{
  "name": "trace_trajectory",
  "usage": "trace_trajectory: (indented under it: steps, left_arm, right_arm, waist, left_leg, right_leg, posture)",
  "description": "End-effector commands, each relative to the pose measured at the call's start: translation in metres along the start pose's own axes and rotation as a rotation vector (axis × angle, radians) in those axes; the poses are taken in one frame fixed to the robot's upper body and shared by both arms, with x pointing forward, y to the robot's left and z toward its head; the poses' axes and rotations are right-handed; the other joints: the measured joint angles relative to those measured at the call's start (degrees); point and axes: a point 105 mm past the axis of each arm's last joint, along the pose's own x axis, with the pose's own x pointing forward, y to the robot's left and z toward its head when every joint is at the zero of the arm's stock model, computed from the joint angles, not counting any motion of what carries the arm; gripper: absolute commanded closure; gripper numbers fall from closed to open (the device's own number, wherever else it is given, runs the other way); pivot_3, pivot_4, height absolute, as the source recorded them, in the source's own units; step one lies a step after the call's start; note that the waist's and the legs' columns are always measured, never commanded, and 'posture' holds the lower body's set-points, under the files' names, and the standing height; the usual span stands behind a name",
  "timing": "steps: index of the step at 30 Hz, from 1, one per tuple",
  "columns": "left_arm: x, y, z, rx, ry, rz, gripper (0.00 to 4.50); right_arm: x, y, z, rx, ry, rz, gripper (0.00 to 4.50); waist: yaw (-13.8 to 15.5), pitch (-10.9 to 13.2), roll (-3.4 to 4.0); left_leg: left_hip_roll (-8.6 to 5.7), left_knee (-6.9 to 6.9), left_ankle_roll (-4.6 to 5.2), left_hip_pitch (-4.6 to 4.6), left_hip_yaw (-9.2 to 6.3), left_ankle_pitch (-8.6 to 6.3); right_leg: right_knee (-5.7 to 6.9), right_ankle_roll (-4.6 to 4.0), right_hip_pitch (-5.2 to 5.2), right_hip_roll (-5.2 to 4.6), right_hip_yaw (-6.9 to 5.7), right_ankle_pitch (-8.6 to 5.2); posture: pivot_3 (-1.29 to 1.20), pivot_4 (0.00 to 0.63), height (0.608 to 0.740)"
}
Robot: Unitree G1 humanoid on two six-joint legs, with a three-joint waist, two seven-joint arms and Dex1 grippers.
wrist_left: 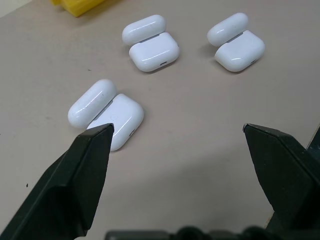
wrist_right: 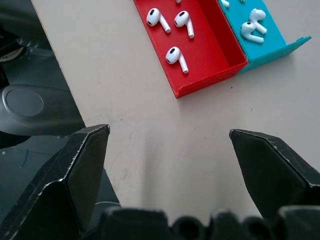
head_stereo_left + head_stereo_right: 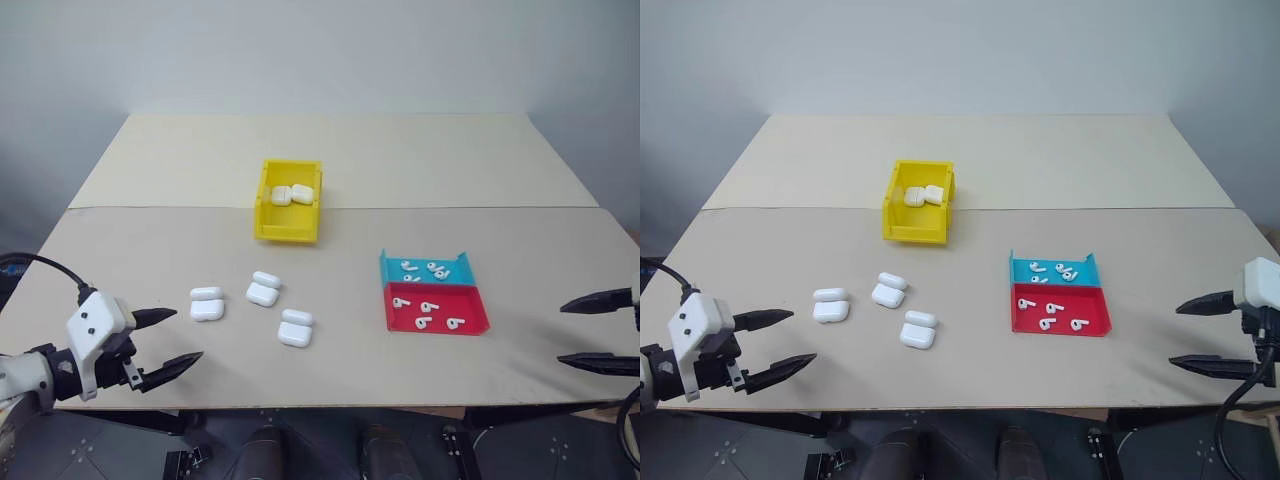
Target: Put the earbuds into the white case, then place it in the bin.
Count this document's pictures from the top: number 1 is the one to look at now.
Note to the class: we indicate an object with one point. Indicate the yellow plastic object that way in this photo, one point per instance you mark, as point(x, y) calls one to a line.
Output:
point(72, 6)

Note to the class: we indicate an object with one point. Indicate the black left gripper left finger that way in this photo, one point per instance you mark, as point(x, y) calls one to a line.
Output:
point(65, 180)

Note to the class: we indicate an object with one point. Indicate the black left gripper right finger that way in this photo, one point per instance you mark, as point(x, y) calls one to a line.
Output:
point(285, 172)

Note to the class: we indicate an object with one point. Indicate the white earbud case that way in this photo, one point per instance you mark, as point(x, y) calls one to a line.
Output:
point(237, 47)
point(152, 47)
point(110, 115)

